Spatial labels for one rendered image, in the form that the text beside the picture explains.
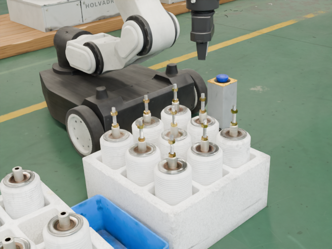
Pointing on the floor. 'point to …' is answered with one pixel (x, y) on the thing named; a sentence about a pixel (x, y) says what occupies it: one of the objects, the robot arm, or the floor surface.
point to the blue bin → (117, 225)
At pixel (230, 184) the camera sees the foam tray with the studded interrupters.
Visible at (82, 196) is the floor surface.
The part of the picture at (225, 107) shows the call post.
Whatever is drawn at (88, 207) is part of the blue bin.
